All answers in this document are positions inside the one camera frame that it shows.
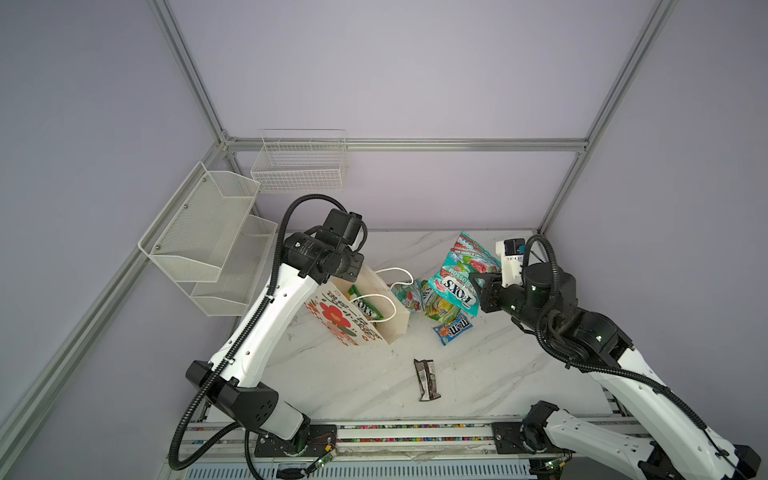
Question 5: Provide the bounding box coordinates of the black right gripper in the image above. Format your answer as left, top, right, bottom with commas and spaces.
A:
462, 267, 549, 337

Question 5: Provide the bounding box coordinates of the green yellow Fox's candy bag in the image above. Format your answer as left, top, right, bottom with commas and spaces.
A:
348, 285, 384, 321

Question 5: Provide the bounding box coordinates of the teal Fox's large candy bag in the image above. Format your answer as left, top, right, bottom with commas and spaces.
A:
428, 232, 501, 316

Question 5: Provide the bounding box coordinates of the white floral paper bag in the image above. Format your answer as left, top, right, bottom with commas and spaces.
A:
305, 265, 415, 347

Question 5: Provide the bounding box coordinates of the teal Fox's mint blossom bag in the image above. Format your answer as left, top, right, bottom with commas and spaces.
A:
391, 280, 423, 313

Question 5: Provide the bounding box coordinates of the dark brown snack bar wrapper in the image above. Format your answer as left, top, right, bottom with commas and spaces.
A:
413, 359, 441, 402

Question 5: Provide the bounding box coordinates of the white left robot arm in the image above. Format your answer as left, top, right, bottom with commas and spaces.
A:
185, 233, 364, 442

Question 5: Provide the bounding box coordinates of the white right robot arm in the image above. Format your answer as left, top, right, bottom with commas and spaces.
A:
470, 262, 761, 479

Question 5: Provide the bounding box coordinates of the green Fox's spring tea bag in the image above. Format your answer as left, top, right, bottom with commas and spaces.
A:
421, 280, 463, 325

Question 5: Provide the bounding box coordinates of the blue m&m's packet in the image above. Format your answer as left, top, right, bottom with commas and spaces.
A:
433, 313, 473, 345

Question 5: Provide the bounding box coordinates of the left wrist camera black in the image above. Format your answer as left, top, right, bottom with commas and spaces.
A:
315, 209, 368, 252

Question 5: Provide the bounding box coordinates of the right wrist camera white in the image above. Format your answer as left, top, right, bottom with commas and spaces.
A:
495, 238, 526, 288

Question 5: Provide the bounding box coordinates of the white wire wall basket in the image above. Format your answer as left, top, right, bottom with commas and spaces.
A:
251, 129, 348, 194

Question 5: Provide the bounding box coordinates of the white mesh wall basket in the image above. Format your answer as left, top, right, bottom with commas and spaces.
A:
138, 163, 277, 317

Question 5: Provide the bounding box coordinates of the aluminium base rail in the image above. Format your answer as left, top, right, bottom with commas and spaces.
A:
161, 413, 661, 480

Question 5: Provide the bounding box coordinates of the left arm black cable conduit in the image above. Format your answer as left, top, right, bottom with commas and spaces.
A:
167, 193, 349, 472

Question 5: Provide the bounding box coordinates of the aluminium cage frame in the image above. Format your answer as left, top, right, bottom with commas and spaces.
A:
1, 1, 677, 474

